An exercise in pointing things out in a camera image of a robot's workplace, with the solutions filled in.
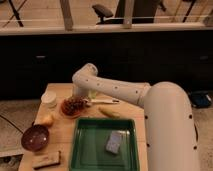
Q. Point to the white handled utensil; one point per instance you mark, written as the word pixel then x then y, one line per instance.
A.
pixel 101 101

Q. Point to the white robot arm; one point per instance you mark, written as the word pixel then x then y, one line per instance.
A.
pixel 169 124

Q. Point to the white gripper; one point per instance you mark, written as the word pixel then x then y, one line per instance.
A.
pixel 84 93

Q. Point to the black office chair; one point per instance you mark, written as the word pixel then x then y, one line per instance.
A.
pixel 105 15

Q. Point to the green plastic tray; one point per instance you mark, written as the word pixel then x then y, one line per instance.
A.
pixel 89 147

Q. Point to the yellow banana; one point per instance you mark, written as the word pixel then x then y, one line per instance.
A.
pixel 109 112

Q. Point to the small white bowl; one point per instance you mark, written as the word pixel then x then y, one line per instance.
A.
pixel 49 99

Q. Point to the blue sponge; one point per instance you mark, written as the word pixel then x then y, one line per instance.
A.
pixel 114 142

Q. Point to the dark red bowl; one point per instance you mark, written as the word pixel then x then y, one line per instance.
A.
pixel 35 138

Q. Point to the small yellow onion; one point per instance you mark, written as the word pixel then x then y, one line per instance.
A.
pixel 48 121

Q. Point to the bunch of dark grapes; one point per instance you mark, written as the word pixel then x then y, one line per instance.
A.
pixel 72 104

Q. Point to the wooden block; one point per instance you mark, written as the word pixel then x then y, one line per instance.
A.
pixel 45 160

